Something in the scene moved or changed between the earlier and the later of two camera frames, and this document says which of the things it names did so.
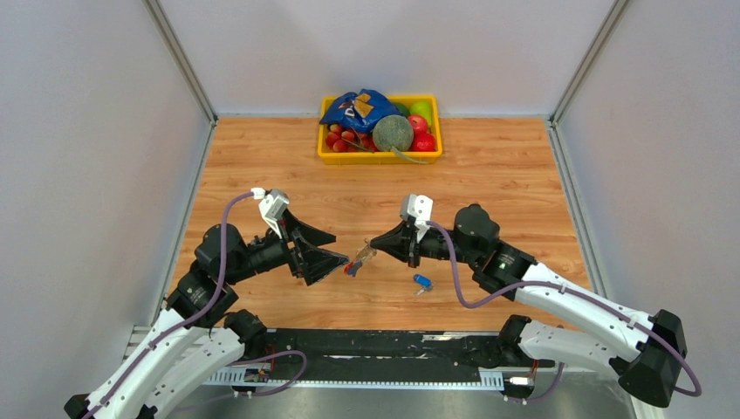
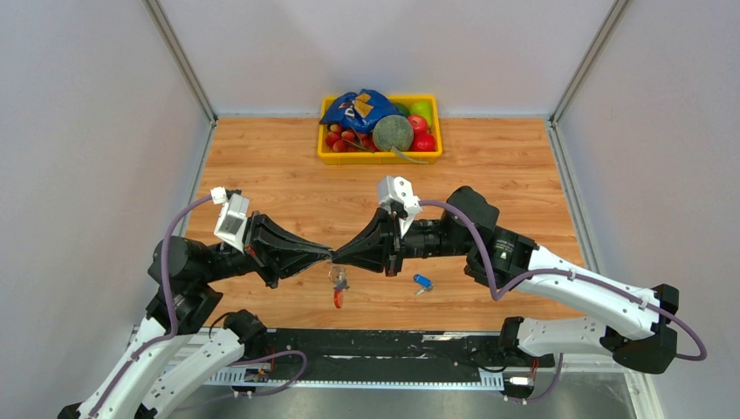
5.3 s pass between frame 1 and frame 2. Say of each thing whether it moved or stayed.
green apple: stayed
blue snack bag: stayed
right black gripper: moved
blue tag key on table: stayed
